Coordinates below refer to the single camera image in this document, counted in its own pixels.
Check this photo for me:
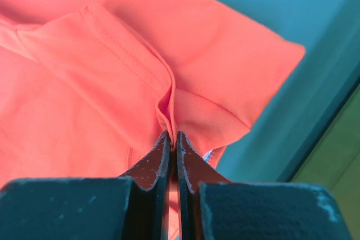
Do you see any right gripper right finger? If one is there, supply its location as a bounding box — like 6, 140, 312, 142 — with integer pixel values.
177, 132, 351, 239

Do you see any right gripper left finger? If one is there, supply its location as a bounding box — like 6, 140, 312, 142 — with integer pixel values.
1, 132, 171, 239

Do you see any orange t shirt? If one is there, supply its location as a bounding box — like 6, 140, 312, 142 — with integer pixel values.
0, 0, 307, 240

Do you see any olive green plastic bin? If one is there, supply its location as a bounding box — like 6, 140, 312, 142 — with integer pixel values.
291, 84, 360, 210

